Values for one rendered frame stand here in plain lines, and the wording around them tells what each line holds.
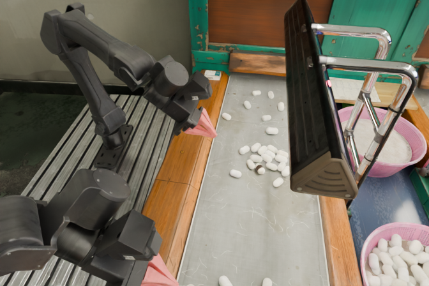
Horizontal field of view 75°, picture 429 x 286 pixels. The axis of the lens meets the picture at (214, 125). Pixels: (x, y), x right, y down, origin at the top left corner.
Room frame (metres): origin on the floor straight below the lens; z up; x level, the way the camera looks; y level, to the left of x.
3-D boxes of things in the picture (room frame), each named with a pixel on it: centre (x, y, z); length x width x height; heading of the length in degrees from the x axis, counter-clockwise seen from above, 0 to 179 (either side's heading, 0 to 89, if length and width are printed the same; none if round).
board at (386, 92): (0.85, -0.53, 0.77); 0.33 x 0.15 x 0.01; 80
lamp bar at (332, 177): (0.51, -0.19, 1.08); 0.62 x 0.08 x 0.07; 170
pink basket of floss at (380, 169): (0.63, -0.49, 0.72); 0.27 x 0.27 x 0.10
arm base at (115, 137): (0.67, 0.34, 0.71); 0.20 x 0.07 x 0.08; 175
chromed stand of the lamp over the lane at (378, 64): (0.49, -0.27, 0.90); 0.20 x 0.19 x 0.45; 170
